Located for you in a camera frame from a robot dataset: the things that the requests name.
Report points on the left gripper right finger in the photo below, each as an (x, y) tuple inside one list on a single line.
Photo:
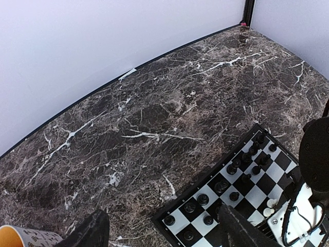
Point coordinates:
[(235, 230)]

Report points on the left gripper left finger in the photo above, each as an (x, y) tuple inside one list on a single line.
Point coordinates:
[(93, 231)]

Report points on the black grey chess board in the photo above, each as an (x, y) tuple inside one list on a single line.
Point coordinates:
[(231, 190)]

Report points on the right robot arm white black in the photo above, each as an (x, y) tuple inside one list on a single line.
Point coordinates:
[(313, 159)]

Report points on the white chess piece cluster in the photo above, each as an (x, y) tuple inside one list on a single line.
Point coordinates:
[(269, 210)]

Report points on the black chess pieces row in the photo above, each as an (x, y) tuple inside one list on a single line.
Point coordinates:
[(226, 180)]

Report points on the white mug orange inside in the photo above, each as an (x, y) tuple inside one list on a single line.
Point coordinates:
[(17, 236)]

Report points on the right black frame post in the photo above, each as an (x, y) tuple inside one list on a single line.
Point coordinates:
[(247, 14)]

